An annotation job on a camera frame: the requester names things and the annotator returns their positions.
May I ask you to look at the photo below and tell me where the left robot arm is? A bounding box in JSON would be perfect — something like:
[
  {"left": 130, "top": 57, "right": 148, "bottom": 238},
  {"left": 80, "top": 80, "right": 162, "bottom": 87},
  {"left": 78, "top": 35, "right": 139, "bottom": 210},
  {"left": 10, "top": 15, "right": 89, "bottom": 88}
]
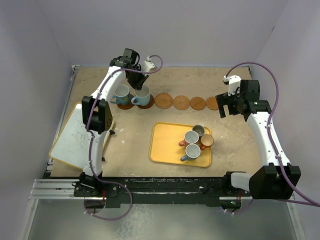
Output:
[{"left": 79, "top": 48, "right": 158, "bottom": 196}]

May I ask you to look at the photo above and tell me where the dark wooden saucer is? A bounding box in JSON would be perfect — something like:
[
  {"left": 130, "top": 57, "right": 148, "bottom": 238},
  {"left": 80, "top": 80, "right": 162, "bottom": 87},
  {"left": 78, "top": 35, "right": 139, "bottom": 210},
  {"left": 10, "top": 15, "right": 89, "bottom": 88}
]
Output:
[
  {"left": 137, "top": 94, "right": 155, "bottom": 109},
  {"left": 116, "top": 100, "right": 134, "bottom": 110}
]

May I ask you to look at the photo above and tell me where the woven rattan coaster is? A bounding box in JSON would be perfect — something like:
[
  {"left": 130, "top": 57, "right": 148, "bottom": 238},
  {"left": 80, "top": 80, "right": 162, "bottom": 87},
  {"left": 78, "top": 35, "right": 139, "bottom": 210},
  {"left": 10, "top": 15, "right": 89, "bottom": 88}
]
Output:
[
  {"left": 173, "top": 95, "right": 190, "bottom": 110},
  {"left": 154, "top": 92, "right": 173, "bottom": 109}
]

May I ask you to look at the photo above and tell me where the light wooden coaster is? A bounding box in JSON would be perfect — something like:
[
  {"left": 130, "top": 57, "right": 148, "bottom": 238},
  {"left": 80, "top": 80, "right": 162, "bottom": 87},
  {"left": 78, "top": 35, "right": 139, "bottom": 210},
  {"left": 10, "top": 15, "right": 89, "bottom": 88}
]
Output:
[
  {"left": 205, "top": 96, "right": 219, "bottom": 111},
  {"left": 190, "top": 96, "right": 206, "bottom": 111}
]

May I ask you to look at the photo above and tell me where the yellow tray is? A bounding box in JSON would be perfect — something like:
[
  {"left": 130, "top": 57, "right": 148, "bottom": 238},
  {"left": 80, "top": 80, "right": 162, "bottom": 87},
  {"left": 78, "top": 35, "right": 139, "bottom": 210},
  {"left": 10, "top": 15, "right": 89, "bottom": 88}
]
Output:
[{"left": 149, "top": 122, "right": 212, "bottom": 168}]

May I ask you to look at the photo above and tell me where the yellow framed whiteboard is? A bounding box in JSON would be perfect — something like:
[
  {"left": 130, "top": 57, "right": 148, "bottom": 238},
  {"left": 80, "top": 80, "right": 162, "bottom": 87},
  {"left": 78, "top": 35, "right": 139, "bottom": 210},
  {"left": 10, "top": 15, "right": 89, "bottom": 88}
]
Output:
[{"left": 49, "top": 103, "right": 115, "bottom": 175}]

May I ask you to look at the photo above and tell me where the orange copper mug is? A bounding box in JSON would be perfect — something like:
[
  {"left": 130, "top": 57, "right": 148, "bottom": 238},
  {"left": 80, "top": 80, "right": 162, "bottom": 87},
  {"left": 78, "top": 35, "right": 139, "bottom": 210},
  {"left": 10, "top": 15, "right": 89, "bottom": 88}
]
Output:
[{"left": 200, "top": 134, "right": 214, "bottom": 151}]

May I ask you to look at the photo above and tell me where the blue mug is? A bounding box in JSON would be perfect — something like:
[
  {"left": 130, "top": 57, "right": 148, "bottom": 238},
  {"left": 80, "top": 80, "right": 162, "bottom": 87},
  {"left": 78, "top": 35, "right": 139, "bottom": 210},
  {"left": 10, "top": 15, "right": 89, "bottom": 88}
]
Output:
[
  {"left": 180, "top": 144, "right": 201, "bottom": 162},
  {"left": 131, "top": 85, "right": 151, "bottom": 107},
  {"left": 110, "top": 84, "right": 131, "bottom": 106}
]

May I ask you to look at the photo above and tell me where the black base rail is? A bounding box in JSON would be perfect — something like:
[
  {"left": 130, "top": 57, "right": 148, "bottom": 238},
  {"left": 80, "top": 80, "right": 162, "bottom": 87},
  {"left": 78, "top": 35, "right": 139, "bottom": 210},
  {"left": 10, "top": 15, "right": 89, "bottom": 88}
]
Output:
[{"left": 71, "top": 174, "right": 250, "bottom": 209}]

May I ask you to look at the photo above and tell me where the small grey cup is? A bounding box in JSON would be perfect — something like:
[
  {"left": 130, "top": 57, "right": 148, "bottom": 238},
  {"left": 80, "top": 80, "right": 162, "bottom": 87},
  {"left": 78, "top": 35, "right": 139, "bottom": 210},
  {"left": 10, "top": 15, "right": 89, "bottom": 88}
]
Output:
[{"left": 192, "top": 124, "right": 205, "bottom": 138}]

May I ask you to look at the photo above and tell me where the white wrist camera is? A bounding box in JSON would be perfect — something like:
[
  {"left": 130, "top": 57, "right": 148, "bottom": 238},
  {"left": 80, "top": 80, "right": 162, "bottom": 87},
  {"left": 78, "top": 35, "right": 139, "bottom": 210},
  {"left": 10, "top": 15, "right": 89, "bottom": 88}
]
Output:
[
  {"left": 141, "top": 56, "right": 157, "bottom": 73},
  {"left": 223, "top": 75, "right": 242, "bottom": 96}
]

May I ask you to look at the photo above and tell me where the pink printed mug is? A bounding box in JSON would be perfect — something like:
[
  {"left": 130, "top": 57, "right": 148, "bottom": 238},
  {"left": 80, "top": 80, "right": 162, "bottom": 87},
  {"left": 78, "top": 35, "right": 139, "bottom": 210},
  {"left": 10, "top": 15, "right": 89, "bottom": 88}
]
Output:
[{"left": 178, "top": 130, "right": 199, "bottom": 147}]

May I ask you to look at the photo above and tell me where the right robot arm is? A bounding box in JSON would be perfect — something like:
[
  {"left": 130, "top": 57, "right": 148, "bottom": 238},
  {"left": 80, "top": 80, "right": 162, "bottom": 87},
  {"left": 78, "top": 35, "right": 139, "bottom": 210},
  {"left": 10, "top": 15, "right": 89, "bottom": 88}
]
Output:
[{"left": 215, "top": 75, "right": 301, "bottom": 200}]

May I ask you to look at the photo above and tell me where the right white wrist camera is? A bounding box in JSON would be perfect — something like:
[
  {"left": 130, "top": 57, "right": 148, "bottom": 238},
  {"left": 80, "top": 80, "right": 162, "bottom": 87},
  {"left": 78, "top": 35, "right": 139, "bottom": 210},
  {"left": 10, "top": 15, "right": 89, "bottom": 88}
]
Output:
[{"left": 223, "top": 75, "right": 242, "bottom": 96}]

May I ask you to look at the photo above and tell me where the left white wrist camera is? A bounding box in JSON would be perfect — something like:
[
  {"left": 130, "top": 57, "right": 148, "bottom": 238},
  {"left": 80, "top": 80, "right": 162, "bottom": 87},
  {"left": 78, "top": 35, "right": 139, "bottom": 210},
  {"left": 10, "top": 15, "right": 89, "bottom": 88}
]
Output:
[{"left": 141, "top": 56, "right": 157, "bottom": 73}]

